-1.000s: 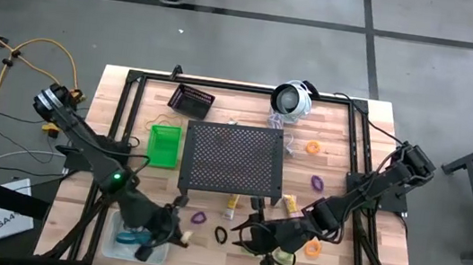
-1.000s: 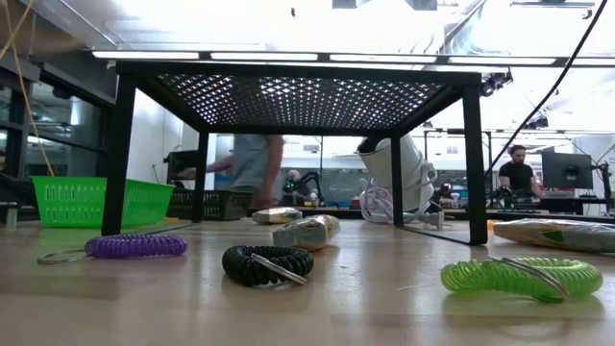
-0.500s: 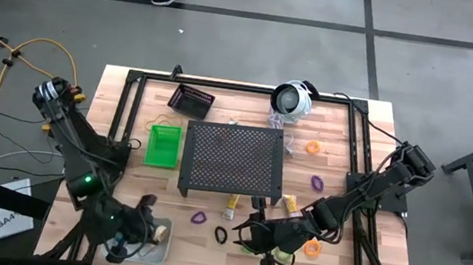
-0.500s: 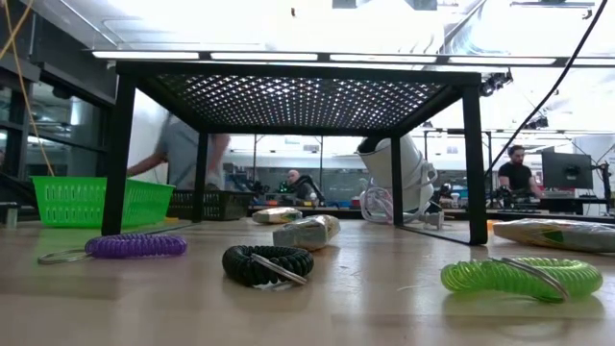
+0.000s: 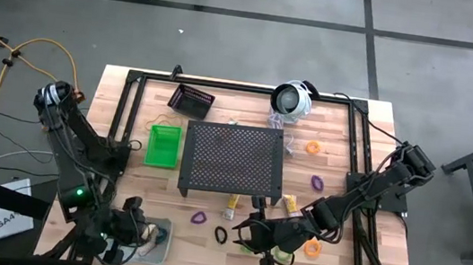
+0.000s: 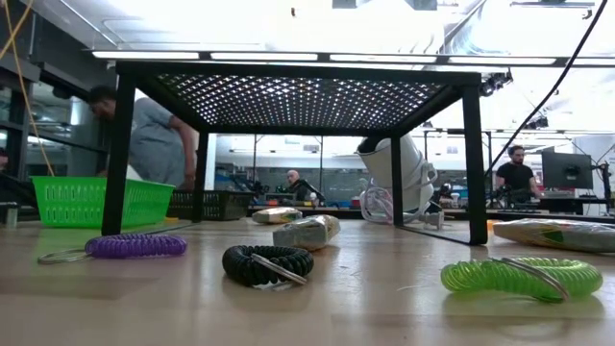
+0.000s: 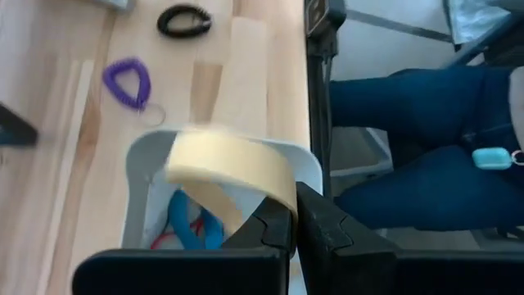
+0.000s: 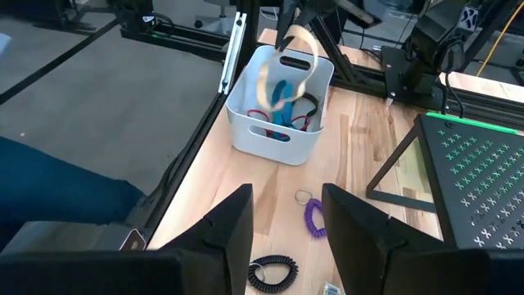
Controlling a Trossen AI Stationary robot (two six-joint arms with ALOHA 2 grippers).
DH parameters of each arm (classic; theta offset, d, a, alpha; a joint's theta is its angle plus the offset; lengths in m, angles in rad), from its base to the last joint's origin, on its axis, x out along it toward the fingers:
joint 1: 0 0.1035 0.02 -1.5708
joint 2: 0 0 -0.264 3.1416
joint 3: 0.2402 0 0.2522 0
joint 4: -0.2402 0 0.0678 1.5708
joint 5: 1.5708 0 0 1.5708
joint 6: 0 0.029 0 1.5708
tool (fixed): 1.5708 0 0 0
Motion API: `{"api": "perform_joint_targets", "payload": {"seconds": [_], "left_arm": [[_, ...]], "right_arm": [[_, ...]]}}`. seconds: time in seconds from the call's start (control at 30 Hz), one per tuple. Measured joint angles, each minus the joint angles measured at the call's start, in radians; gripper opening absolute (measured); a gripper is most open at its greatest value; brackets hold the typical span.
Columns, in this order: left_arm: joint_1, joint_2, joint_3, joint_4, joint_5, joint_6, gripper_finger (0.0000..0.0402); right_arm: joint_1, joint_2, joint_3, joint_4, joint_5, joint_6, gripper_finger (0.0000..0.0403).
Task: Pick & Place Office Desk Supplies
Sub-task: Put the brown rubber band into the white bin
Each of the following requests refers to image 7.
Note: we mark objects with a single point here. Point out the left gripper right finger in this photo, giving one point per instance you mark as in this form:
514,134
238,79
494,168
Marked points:
323,237

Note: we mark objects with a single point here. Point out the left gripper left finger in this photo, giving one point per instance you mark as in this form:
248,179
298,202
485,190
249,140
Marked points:
274,229

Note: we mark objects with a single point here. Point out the rubber bands and coils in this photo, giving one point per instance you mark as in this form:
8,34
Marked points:
229,157

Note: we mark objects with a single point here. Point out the white plastic bin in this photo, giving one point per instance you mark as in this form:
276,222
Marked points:
137,184

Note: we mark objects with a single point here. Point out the person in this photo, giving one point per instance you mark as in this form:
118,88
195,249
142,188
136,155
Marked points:
409,102

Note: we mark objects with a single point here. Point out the small turquoise case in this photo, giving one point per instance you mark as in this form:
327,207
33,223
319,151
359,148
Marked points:
491,159

